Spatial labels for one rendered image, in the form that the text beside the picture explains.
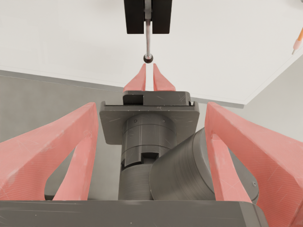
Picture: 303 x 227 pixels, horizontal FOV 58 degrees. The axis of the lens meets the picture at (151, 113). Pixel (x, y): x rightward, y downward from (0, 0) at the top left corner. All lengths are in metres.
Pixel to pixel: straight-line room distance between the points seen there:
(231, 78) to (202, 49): 0.10
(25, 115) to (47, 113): 0.10
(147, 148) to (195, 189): 0.08
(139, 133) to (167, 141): 0.03
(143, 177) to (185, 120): 0.08
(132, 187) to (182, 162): 0.07
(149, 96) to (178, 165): 0.11
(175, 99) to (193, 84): 0.23
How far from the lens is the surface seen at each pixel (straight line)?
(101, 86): 0.51
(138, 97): 0.29
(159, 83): 0.30
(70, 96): 1.39
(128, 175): 0.25
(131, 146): 0.26
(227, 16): 0.40
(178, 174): 0.19
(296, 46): 0.31
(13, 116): 1.44
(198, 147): 0.18
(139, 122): 0.27
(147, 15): 0.27
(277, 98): 1.74
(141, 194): 0.23
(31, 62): 0.49
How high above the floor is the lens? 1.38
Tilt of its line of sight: 74 degrees down
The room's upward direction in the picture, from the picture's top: 129 degrees clockwise
